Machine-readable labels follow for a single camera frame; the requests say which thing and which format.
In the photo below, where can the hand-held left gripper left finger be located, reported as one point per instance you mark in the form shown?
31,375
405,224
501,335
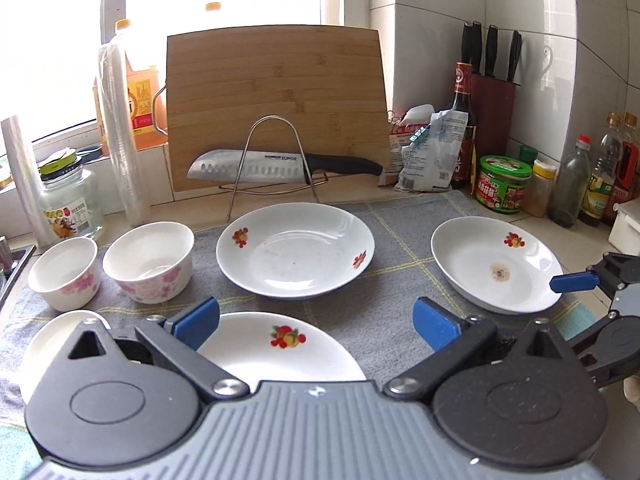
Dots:
197,320

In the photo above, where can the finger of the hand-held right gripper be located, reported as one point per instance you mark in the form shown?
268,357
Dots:
590,355
575,281

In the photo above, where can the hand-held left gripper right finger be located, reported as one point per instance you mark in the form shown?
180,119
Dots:
435,324

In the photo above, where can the large pink floral bowl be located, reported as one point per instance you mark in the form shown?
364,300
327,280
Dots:
150,260

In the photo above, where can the white fruit print plate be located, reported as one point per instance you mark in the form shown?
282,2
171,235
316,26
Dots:
300,355
295,255
480,260

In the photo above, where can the small pink floral bowl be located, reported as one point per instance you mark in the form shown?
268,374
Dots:
62,272

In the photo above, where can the plain white bowl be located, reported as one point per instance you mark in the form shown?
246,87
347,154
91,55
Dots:
45,355

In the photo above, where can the grey checked towel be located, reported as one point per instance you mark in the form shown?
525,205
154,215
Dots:
400,280

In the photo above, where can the white plastic container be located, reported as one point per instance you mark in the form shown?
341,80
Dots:
625,230

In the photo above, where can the yellow label oil bottle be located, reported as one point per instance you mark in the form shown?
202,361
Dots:
600,190

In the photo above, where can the yellow lid spice jar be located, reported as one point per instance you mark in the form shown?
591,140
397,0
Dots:
544,190

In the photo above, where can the clear bottle red cap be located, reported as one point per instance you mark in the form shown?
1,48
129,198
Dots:
570,185

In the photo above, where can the green lid sauce jar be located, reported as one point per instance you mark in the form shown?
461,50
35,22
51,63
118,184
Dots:
502,185

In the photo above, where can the red label bottle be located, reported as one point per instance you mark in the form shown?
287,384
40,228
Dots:
629,170

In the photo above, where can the green cap small jar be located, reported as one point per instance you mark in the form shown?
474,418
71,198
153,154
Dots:
527,154

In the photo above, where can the white blue plastic bag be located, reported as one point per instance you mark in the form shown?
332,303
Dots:
430,160

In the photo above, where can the glass jar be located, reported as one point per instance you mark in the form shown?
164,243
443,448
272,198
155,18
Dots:
70,205

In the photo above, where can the red white plastic bag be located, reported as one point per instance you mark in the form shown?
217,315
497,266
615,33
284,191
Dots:
400,145

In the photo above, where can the dark red knife block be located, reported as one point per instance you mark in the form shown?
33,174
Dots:
492,115

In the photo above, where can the teal binder clip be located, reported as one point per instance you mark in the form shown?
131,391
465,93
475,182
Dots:
420,136

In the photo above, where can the steel sink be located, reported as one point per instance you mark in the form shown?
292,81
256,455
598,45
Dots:
15,265

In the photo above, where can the dark green container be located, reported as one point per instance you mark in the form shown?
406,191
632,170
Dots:
90,154

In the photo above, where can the tall plastic wrap roll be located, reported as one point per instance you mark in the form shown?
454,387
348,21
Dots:
122,135

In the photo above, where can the black binder clip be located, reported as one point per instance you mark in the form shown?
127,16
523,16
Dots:
393,116

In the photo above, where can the dark soy sauce bottle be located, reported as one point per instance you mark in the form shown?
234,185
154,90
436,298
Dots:
463,90

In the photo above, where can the orange cooking wine jug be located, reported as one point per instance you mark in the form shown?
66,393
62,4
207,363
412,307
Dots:
142,100

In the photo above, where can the bamboo cutting board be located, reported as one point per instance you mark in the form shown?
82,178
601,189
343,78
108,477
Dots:
275,85

